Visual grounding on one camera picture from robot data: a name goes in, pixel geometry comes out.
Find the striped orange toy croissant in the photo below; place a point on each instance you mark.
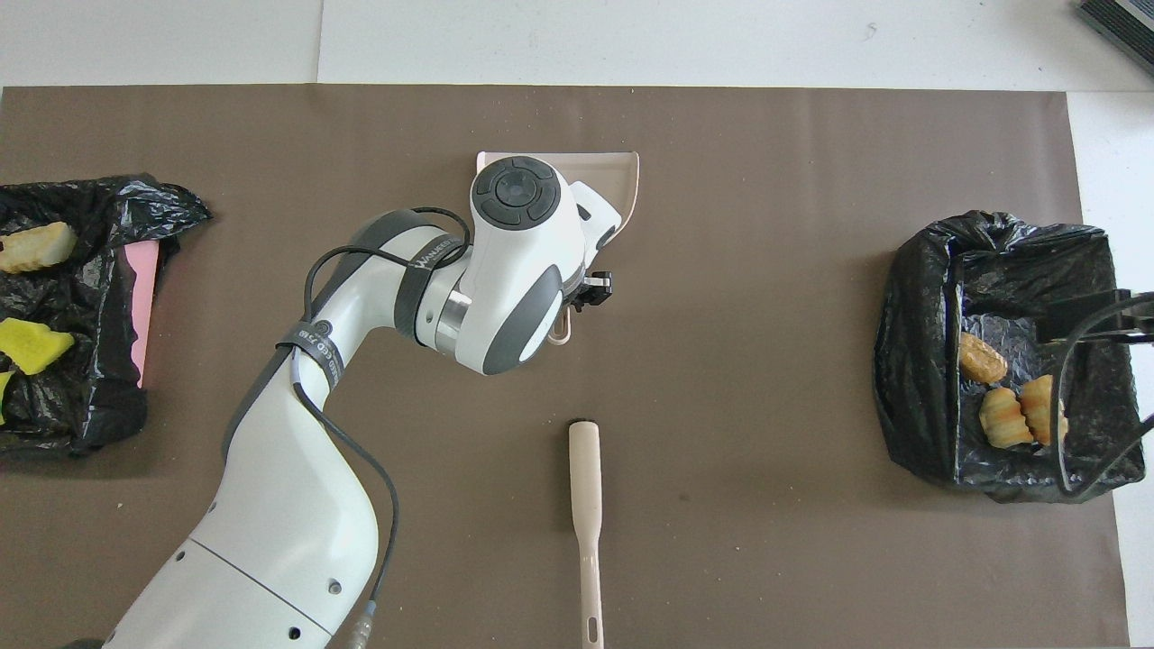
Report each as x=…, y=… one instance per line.
x=1005, y=419

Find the notched yellow sponge piece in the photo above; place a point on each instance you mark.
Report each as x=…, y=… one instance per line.
x=34, y=344

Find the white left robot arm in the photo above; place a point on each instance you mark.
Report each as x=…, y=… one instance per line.
x=505, y=261

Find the pale pink plastic dustpan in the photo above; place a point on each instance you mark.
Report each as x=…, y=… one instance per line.
x=622, y=176

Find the pale tan toy bread piece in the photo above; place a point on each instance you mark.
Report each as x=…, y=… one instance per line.
x=1041, y=406

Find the brown toy bread bun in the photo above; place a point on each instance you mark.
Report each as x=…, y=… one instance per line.
x=983, y=359

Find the pink plastic bin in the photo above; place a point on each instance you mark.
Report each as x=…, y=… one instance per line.
x=141, y=297

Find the box-shaped black bag lined bin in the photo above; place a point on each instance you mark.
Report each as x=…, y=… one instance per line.
x=920, y=397

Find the beige stone-like chunk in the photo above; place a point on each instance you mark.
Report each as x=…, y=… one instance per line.
x=38, y=247

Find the dark ribbed grille object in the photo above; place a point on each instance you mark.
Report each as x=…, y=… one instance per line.
x=1122, y=27

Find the brown paper table mat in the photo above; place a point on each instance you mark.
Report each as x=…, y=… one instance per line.
x=721, y=180

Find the crumpled black trash bag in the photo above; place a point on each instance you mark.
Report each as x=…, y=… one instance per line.
x=90, y=270

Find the beige hand brush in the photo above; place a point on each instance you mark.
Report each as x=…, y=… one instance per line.
x=585, y=487

